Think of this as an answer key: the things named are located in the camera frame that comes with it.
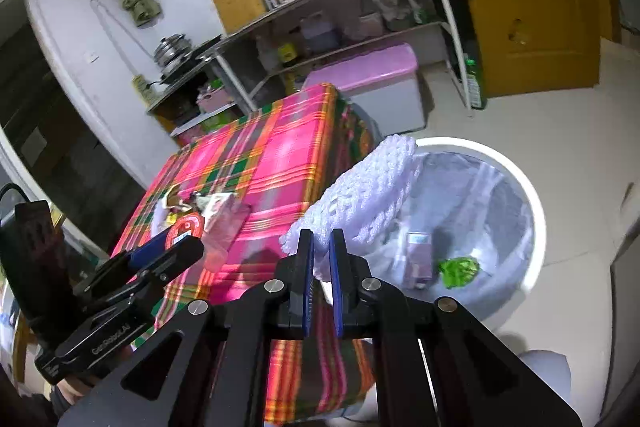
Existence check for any white crumpled tissue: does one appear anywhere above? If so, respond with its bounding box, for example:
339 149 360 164
192 192 236 218

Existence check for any green and white carton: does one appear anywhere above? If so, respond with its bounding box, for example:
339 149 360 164
202 109 242 134

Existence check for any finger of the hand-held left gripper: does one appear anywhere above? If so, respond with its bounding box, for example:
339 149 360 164
75 228 176 294
82 236 206 309

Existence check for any steel cooking pot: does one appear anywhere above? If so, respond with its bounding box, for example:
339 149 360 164
152 34 194 70

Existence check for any white round trash bin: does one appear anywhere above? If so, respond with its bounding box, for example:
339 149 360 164
372 137 547 338

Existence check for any red round lid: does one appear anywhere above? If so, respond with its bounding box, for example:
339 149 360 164
165 213 206 249

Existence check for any purple plastic jug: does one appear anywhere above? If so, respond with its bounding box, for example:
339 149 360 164
300 14 342 52

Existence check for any yellowish power strip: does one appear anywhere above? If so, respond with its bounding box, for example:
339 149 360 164
132 76 154 104

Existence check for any translucent bin liner bag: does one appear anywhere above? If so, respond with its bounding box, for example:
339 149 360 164
375 152 534 303

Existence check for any clear plastic bag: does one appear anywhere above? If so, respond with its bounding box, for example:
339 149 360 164
202 202 253 273

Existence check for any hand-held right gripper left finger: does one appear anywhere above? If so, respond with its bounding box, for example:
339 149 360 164
57 229 316 427

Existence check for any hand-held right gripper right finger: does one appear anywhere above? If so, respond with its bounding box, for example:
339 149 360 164
328 229 584 427

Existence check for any dark glass sliding door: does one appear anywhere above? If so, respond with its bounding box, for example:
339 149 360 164
0 0 147 253

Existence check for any pink lidded storage box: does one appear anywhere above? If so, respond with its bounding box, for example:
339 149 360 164
300 43 426 132

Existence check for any black induction cooker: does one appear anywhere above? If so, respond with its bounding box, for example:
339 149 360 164
161 34 224 82

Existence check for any small purple box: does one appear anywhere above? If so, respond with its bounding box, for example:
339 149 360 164
402 232 434 291

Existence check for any yellow label oil bottle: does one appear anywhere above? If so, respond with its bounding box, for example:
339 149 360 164
277 42 301 66

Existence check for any green crumpled wrapper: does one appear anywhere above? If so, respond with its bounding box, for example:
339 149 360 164
437 257 482 291

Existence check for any pink plaid tablecloth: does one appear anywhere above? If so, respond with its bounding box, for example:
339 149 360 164
111 83 381 424

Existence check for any pink plastic basket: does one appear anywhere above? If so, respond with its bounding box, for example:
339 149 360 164
197 89 237 113

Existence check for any green plastic bottle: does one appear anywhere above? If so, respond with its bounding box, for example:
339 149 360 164
462 54 489 110

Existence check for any small grey shelf unit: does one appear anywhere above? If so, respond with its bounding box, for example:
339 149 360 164
146 52 251 148

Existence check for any pink carton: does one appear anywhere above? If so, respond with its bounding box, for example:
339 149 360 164
177 124 206 146

